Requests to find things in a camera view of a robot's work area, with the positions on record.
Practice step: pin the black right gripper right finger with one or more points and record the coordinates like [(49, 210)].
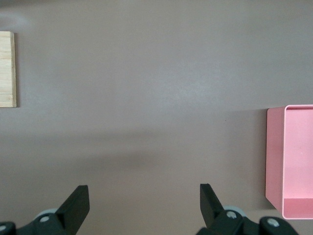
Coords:
[(210, 208)]

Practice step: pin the pink plastic bin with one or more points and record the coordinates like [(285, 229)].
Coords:
[(275, 159)]

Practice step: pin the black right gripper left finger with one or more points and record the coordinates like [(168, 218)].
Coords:
[(71, 210)]

